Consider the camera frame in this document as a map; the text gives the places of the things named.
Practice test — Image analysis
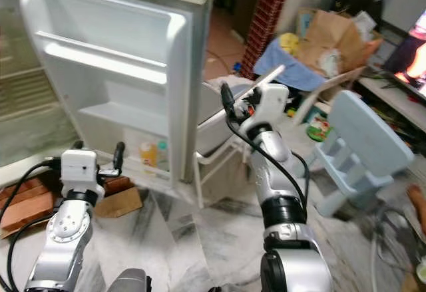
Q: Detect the light blue plastic chair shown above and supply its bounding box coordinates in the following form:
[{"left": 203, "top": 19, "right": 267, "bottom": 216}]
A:
[{"left": 313, "top": 89, "right": 415, "bottom": 218}]

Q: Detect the brown cardboard sheet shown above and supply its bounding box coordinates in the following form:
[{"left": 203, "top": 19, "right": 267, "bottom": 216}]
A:
[{"left": 0, "top": 176, "right": 144, "bottom": 239}]

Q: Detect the white fridge door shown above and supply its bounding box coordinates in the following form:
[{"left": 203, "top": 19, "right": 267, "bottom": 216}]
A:
[{"left": 19, "top": 0, "right": 215, "bottom": 188}]

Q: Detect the brown paper bag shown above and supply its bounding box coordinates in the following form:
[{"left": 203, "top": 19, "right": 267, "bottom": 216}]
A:
[{"left": 296, "top": 9, "right": 383, "bottom": 80}]

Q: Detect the green red package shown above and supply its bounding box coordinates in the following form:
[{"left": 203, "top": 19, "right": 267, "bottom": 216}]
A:
[{"left": 306, "top": 116, "right": 334, "bottom": 142}]

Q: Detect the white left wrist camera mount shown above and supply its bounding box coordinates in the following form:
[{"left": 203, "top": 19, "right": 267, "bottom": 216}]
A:
[{"left": 61, "top": 149, "right": 101, "bottom": 196}]

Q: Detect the bottle with teal cap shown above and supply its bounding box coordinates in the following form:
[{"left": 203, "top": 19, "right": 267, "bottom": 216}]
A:
[{"left": 157, "top": 139, "right": 170, "bottom": 172}]

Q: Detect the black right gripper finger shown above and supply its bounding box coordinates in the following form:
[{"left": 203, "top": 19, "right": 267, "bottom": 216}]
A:
[{"left": 221, "top": 82, "right": 238, "bottom": 123}]

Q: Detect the long black left arm cable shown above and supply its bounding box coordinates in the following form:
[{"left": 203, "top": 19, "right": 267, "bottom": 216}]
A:
[{"left": 0, "top": 160, "right": 64, "bottom": 226}]

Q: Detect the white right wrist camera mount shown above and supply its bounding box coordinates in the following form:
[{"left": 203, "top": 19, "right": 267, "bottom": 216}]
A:
[{"left": 254, "top": 82, "right": 290, "bottom": 130}]

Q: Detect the television screen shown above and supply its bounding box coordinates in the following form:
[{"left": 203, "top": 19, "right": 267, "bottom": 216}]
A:
[{"left": 383, "top": 9, "right": 426, "bottom": 98}]

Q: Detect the yellow soft toy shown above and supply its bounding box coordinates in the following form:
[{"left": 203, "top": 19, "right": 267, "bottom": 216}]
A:
[{"left": 278, "top": 33, "right": 300, "bottom": 57}]

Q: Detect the red brick column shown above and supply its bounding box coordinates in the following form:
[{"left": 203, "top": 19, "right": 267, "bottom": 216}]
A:
[{"left": 240, "top": 0, "right": 296, "bottom": 80}]

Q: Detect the yellow squeeze bottle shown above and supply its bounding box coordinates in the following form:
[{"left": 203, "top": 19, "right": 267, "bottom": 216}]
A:
[{"left": 138, "top": 141, "right": 158, "bottom": 173}]

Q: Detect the blue cloth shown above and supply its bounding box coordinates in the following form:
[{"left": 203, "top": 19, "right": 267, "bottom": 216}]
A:
[{"left": 253, "top": 36, "right": 323, "bottom": 88}]

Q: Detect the short black left arm cable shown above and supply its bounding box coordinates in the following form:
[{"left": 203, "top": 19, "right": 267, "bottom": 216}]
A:
[{"left": 7, "top": 218, "right": 51, "bottom": 292}]

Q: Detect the silver robot left leg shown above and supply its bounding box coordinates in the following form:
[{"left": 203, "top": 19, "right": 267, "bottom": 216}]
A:
[{"left": 106, "top": 269, "right": 150, "bottom": 292}]

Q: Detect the white plastic chair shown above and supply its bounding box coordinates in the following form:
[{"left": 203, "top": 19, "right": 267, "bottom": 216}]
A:
[{"left": 193, "top": 65, "right": 286, "bottom": 210}]

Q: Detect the person in dark trousers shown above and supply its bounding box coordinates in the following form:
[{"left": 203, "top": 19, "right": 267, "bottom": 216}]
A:
[{"left": 406, "top": 184, "right": 426, "bottom": 236}]

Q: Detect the fridge body with shelves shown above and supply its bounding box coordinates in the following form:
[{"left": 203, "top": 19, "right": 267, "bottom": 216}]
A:
[{"left": 0, "top": 0, "right": 71, "bottom": 186}]

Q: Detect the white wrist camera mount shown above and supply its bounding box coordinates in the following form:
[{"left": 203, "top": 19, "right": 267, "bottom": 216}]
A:
[
  {"left": 61, "top": 149, "right": 101, "bottom": 196},
  {"left": 254, "top": 82, "right": 290, "bottom": 130}
]

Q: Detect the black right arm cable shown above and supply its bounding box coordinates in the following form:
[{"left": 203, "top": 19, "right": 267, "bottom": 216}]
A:
[{"left": 226, "top": 116, "right": 310, "bottom": 223}]

